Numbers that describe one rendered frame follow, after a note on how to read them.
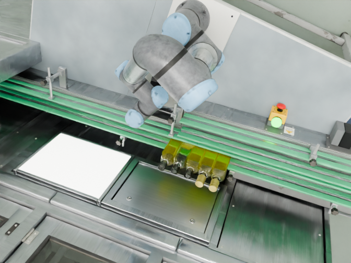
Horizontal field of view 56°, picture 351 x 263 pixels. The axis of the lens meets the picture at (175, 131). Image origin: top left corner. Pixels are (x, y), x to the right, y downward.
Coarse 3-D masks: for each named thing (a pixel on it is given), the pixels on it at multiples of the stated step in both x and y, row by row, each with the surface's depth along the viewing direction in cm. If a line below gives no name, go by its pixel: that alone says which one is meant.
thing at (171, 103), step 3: (147, 75) 155; (150, 75) 158; (147, 78) 156; (150, 78) 159; (168, 93) 163; (171, 99) 162; (168, 102) 160; (171, 102) 160; (174, 102) 156; (165, 105) 159; (168, 105) 158; (171, 105) 158
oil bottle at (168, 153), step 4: (172, 140) 152; (176, 140) 152; (168, 144) 149; (172, 144) 150; (176, 144) 150; (180, 144) 151; (168, 148) 147; (172, 148) 147; (176, 148) 147; (164, 152) 144; (168, 152) 144; (172, 152) 145; (164, 156) 143; (168, 156) 143; (172, 156) 143; (160, 160) 145; (168, 160) 143; (172, 160) 144; (168, 164) 144
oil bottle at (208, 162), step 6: (210, 150) 149; (204, 156) 145; (210, 156) 146; (216, 156) 147; (204, 162) 142; (210, 162) 142; (204, 168) 139; (210, 168) 139; (198, 174) 142; (210, 174) 142
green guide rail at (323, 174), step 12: (180, 132) 152; (192, 132) 153; (204, 144) 148; (216, 144) 148; (228, 144) 149; (240, 144) 150; (252, 156) 144; (264, 156) 145; (276, 156) 146; (288, 168) 140; (300, 168) 141; (312, 168) 142; (324, 180) 137; (336, 180) 137; (348, 180) 139
